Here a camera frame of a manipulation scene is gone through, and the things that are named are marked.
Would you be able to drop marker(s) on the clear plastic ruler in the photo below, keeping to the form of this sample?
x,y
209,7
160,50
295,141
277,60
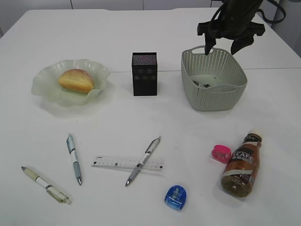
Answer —
x,y
127,163

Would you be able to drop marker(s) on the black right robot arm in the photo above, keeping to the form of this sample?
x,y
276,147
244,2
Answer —
x,y
242,7

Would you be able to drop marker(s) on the grey pen on ruler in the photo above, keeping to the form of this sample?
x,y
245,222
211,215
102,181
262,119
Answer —
x,y
153,145

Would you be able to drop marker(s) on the brown coffee bottle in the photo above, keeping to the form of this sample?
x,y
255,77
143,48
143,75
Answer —
x,y
241,170

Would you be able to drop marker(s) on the bread roll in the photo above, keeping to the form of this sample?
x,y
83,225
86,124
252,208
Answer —
x,y
77,80

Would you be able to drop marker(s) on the pink pencil sharpener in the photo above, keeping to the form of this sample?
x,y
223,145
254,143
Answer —
x,y
221,153

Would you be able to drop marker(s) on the black pen holder box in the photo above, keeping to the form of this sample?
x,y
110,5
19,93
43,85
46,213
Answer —
x,y
145,73

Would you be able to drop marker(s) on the blue grey pen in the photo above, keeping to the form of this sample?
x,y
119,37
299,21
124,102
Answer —
x,y
74,158

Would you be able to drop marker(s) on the light green woven basket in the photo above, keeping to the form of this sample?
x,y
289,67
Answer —
x,y
218,68

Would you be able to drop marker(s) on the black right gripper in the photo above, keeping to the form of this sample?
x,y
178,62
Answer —
x,y
239,28

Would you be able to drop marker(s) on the cream white pen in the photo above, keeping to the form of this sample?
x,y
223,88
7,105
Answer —
x,y
50,189

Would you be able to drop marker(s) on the pale green wavy plate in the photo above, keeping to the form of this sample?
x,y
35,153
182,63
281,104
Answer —
x,y
45,83

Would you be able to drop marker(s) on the blue pencil sharpener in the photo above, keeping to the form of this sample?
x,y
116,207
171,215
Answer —
x,y
176,197

